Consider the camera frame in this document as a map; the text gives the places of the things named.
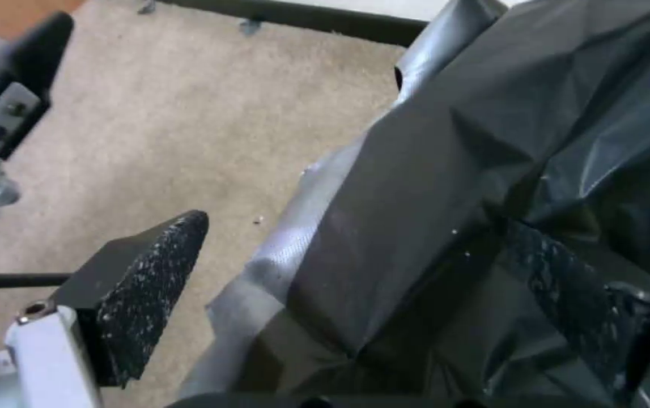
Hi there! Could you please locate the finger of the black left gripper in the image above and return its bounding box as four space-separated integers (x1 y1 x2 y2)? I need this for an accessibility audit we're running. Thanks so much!
0 11 75 235

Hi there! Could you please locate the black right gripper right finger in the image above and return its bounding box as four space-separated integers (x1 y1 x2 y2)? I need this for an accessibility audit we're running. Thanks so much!
507 220 650 408

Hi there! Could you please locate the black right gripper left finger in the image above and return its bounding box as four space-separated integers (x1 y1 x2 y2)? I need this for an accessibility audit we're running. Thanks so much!
4 210 210 408

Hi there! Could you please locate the black plastic trash bag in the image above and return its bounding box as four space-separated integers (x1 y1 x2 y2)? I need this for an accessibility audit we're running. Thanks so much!
244 0 650 408

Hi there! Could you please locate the orange wooden panel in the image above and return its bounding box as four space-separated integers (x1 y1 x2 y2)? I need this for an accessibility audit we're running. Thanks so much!
0 0 91 40

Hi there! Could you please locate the black metal frame bar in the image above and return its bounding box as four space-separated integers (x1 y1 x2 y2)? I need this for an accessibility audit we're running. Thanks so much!
160 0 435 44

